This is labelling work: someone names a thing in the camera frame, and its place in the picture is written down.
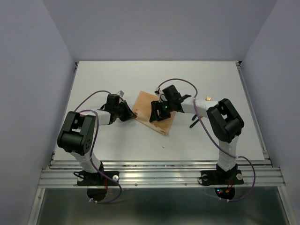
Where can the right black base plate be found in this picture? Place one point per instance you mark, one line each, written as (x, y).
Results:
(214, 177)

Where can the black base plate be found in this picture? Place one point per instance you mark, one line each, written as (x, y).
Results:
(214, 177)
(85, 179)

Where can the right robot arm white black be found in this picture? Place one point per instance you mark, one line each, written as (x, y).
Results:
(225, 121)

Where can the gold fork black handle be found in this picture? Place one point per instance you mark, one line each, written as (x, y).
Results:
(200, 106)

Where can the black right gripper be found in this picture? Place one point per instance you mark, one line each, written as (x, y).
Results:
(155, 105)

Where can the peach cloth napkin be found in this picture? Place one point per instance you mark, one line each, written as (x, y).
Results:
(142, 110)

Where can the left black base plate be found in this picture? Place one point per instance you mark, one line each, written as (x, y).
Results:
(85, 179)

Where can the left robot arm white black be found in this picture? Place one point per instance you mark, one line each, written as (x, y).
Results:
(80, 129)

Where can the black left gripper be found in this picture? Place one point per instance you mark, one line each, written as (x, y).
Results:
(129, 115)

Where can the aluminium rail frame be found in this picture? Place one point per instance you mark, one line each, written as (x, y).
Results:
(166, 192)

